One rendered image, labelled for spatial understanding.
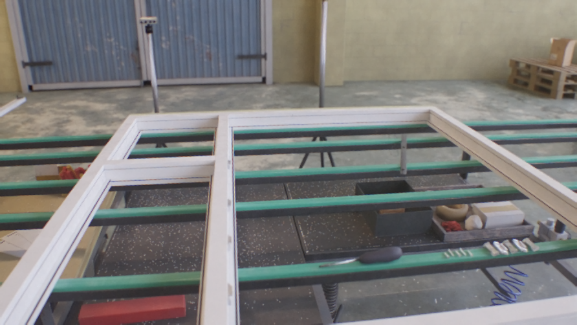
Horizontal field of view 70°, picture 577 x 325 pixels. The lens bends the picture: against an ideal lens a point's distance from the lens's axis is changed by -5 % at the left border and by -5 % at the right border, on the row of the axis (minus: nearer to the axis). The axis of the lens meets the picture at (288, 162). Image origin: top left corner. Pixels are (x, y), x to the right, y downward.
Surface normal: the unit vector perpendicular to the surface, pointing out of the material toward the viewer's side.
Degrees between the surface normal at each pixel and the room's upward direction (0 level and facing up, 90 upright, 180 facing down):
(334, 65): 90
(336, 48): 90
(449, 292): 0
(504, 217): 90
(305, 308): 0
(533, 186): 90
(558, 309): 0
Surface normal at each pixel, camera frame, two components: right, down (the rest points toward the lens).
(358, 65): 0.13, 0.38
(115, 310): 0.00, -0.92
